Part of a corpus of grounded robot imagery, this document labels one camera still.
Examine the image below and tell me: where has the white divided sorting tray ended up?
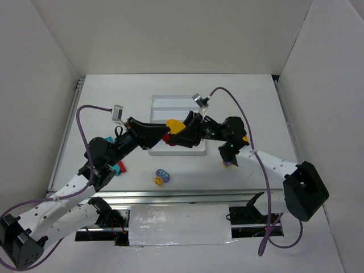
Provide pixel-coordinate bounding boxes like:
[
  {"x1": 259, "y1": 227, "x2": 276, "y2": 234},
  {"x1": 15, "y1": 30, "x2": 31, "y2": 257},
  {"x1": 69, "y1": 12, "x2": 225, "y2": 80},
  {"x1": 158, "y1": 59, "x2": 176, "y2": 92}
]
[{"x1": 148, "y1": 95, "x2": 206, "y2": 156}]

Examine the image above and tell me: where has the teal lego atop stack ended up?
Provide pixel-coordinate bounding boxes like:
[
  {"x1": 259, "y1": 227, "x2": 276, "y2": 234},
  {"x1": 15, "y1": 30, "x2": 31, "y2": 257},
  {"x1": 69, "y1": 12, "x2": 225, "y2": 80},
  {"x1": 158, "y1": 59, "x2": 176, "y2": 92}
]
[{"x1": 106, "y1": 136, "x2": 114, "y2": 143}]

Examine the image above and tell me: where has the silver foil cover plate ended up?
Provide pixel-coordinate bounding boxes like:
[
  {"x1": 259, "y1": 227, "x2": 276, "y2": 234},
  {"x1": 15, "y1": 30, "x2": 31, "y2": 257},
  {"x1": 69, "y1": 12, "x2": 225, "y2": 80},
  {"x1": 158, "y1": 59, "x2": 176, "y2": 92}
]
[{"x1": 128, "y1": 204, "x2": 233, "y2": 246}]

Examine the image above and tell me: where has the small yellow lego cube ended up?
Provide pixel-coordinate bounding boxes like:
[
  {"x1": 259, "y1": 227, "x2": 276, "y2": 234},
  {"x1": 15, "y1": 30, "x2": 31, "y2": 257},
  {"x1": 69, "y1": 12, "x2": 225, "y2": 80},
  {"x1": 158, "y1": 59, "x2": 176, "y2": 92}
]
[{"x1": 155, "y1": 177, "x2": 164, "y2": 186}]

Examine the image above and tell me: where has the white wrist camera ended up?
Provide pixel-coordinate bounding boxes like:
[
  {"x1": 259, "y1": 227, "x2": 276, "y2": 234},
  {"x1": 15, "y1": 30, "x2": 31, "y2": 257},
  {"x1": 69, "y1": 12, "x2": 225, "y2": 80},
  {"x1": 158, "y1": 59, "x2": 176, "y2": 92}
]
[
  {"x1": 192, "y1": 93, "x2": 210, "y2": 117},
  {"x1": 111, "y1": 105, "x2": 124, "y2": 125}
]

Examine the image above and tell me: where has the red curved lego brick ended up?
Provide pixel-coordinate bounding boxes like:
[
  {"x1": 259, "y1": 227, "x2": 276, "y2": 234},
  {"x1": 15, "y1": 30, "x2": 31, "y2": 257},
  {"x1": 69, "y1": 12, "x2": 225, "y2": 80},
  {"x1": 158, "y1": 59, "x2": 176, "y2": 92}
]
[{"x1": 162, "y1": 134, "x2": 176, "y2": 147}]

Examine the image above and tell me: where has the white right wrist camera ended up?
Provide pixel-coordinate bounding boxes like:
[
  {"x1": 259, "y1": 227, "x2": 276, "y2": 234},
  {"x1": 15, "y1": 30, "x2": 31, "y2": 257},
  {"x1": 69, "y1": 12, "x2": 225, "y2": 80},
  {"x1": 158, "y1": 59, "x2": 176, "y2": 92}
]
[{"x1": 192, "y1": 93, "x2": 210, "y2": 117}]

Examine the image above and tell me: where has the yellow rounded lego brick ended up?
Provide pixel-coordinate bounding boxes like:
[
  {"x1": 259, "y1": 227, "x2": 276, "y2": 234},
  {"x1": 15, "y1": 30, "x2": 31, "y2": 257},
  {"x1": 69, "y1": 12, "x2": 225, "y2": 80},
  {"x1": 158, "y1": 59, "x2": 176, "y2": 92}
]
[{"x1": 166, "y1": 119, "x2": 186, "y2": 135}]

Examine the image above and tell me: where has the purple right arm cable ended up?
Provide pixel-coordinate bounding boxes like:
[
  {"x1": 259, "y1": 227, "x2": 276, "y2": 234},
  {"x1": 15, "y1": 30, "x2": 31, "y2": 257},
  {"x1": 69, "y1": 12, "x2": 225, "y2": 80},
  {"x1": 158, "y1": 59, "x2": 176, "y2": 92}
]
[{"x1": 209, "y1": 86, "x2": 303, "y2": 257}]

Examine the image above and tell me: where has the purple flower lego brick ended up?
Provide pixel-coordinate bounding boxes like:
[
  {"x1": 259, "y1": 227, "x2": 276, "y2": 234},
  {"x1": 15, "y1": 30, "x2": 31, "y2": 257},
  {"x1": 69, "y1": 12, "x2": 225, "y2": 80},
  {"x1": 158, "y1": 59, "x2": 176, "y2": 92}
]
[{"x1": 156, "y1": 169, "x2": 171, "y2": 183}]

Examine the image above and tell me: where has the red cloud lego brick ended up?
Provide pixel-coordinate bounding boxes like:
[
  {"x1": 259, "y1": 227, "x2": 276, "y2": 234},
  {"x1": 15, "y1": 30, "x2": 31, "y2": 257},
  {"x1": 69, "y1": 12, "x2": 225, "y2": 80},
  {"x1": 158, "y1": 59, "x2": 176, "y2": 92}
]
[{"x1": 118, "y1": 161, "x2": 127, "y2": 173}]

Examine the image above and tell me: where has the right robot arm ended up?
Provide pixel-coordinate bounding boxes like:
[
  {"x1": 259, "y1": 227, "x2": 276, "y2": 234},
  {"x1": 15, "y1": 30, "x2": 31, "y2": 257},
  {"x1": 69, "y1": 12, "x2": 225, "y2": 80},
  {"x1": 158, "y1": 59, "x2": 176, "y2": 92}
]
[{"x1": 164, "y1": 111, "x2": 329, "y2": 222}]

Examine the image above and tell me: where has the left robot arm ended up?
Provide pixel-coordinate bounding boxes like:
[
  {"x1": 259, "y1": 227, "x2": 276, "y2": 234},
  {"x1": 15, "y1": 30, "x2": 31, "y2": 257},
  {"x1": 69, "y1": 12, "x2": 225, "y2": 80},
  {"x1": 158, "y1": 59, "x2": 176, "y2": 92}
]
[{"x1": 1, "y1": 118, "x2": 170, "y2": 271}]

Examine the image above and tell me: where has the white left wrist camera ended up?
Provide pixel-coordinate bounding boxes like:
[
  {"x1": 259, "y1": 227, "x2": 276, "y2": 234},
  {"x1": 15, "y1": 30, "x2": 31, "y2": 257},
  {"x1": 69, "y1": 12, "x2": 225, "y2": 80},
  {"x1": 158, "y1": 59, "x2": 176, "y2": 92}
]
[{"x1": 111, "y1": 105, "x2": 124, "y2": 125}]

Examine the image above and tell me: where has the purple sloped lego brick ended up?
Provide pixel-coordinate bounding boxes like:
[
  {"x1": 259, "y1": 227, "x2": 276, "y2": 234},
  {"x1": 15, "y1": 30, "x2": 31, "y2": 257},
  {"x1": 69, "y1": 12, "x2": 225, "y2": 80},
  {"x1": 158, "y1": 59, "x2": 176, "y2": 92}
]
[{"x1": 222, "y1": 161, "x2": 231, "y2": 168}]

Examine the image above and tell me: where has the teal rounded lego brick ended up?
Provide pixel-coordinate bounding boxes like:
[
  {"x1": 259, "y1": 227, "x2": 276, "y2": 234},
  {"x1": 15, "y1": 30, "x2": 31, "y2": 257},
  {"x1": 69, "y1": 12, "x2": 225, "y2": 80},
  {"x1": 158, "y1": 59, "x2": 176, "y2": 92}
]
[{"x1": 111, "y1": 165, "x2": 122, "y2": 176}]

